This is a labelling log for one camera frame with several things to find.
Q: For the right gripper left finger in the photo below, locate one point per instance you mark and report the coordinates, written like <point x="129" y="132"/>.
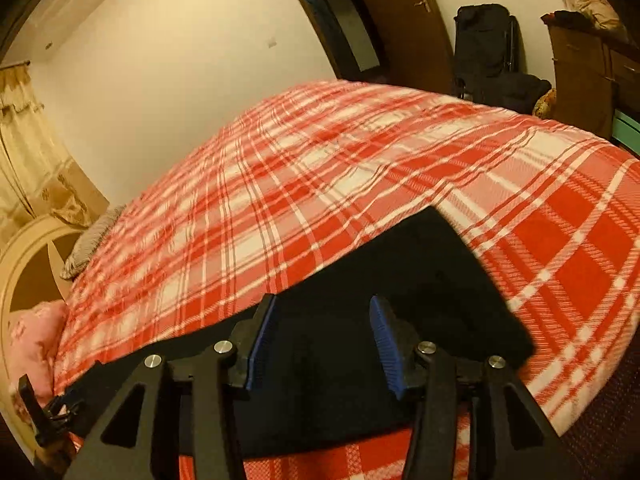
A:
<point x="248" y="336"/>

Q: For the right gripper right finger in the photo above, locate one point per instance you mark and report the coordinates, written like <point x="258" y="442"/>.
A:
<point x="396" y="341"/>

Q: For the black pants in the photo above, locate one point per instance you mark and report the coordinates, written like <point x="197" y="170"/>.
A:
<point x="320" y="382"/>

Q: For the pink blanket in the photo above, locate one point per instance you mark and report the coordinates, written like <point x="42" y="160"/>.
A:
<point x="34" y="338"/>

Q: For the red plaid bed cover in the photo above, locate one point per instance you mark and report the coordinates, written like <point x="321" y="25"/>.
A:
<point x="305" y="177"/>

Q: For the grey striped pillow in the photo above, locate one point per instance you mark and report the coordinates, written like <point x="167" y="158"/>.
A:
<point x="88" y="243"/>

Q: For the cream wooden headboard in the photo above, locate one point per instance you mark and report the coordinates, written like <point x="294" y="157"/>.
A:
<point x="30" y="274"/>

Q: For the beige patterned curtain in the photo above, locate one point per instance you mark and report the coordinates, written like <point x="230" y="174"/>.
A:
<point x="38" y="175"/>

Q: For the black bag on floor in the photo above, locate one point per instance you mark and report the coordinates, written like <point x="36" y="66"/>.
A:
<point x="513" y="91"/>

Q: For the brown wooden door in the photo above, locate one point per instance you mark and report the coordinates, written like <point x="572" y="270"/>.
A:
<point x="418" y="53"/>

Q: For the brown wooden cabinet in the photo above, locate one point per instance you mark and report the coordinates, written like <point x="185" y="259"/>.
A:
<point x="596" y="74"/>

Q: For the clothes pile on cabinet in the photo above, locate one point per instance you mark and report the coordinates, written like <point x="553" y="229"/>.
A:
<point x="600" y="14"/>

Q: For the white wall switch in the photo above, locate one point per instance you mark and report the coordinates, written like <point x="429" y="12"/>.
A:
<point x="271" y="42"/>

